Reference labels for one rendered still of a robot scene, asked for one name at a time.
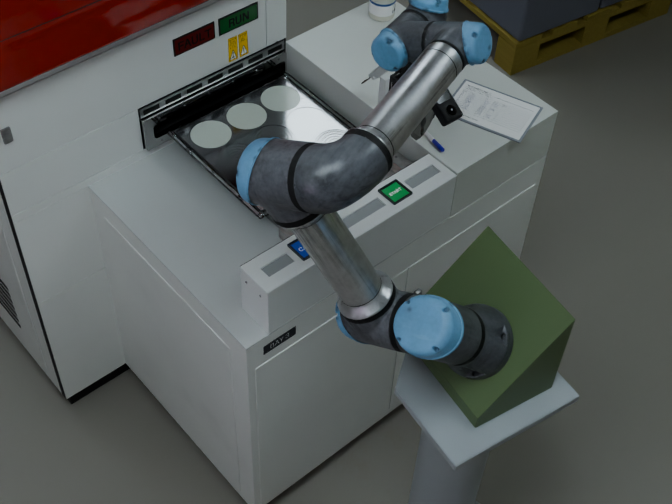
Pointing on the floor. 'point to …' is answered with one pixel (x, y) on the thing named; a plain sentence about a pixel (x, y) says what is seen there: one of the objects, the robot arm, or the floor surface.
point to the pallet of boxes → (556, 25)
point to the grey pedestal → (462, 433)
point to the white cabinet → (280, 350)
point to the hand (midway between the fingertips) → (419, 136)
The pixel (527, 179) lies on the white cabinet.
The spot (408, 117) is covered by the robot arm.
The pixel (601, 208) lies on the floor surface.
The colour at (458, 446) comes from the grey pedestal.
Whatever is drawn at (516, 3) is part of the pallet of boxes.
